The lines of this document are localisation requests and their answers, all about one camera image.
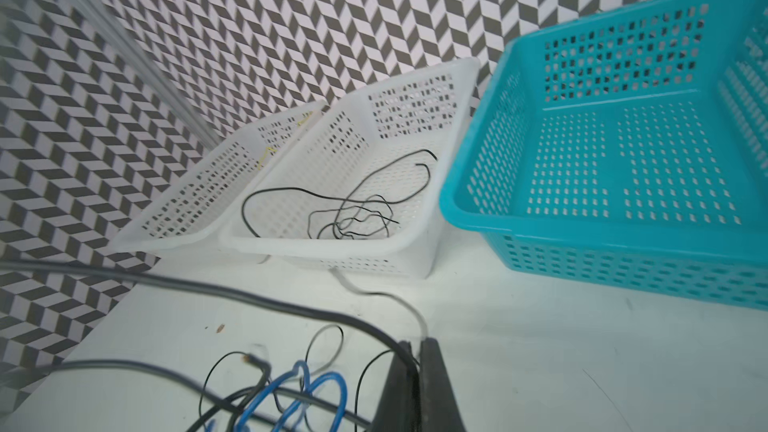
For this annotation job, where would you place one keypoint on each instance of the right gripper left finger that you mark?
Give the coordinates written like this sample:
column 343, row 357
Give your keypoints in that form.
column 399, row 406

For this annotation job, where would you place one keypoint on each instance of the teal plastic basket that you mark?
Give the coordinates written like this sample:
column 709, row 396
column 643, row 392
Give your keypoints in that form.
column 628, row 149

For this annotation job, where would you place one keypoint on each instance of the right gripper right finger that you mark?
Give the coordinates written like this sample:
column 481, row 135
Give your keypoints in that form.
column 438, row 406

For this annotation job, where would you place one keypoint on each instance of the middle white plastic basket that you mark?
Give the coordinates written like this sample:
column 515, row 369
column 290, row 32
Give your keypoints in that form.
column 360, row 191

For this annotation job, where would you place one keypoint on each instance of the left white plastic basket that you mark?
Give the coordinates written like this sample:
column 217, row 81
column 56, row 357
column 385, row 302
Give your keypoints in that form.
column 192, row 209

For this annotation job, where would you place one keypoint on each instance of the white plastic basket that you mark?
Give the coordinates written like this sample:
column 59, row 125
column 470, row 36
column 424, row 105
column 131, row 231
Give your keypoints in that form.
column 192, row 209
column 360, row 191

